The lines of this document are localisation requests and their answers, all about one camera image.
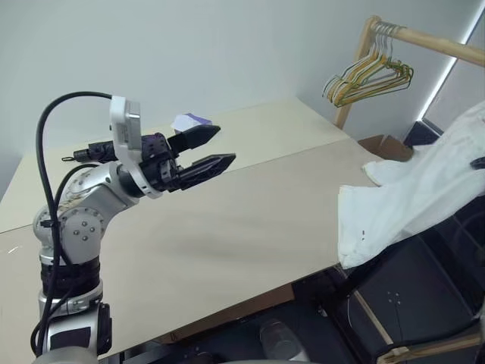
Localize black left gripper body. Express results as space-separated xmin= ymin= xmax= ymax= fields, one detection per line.
xmin=138 ymin=150 xmax=186 ymax=193

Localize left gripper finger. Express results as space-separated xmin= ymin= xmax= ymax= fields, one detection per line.
xmin=176 ymin=152 xmax=237 ymax=190
xmin=166 ymin=124 xmax=222 ymax=155

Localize white shorts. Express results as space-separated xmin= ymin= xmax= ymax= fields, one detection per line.
xmin=336 ymin=101 xmax=485 ymax=271

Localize purple white tissue box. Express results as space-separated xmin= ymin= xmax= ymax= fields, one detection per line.
xmin=171 ymin=112 xmax=213 ymax=132

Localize black folded umbrella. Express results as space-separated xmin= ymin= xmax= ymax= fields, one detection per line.
xmin=61 ymin=132 xmax=170 ymax=165

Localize brown cardboard box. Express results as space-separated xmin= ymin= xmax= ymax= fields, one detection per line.
xmin=358 ymin=134 xmax=416 ymax=163

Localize wooden clothes rack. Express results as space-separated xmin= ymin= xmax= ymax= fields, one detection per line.
xmin=333 ymin=15 xmax=485 ymax=130

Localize black cabinet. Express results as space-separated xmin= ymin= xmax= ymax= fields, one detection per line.
xmin=333 ymin=212 xmax=485 ymax=357

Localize bunch of hangers on rack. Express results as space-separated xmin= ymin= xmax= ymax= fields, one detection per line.
xmin=321 ymin=22 xmax=402 ymax=107

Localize grey rounded shape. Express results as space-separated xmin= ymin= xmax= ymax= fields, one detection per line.
xmin=259 ymin=318 xmax=300 ymax=359

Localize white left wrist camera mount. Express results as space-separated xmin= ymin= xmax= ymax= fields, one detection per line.
xmin=108 ymin=96 xmax=164 ymax=201

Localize green wire hanger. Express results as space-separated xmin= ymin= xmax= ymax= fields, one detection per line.
xmin=333 ymin=22 xmax=415 ymax=105

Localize white wire hanger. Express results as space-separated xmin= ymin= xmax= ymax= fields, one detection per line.
xmin=325 ymin=22 xmax=410 ymax=102

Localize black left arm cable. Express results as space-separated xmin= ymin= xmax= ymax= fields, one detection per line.
xmin=30 ymin=90 xmax=114 ymax=357

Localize wooden floor frame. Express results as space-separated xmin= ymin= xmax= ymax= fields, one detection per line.
xmin=352 ymin=291 xmax=485 ymax=364

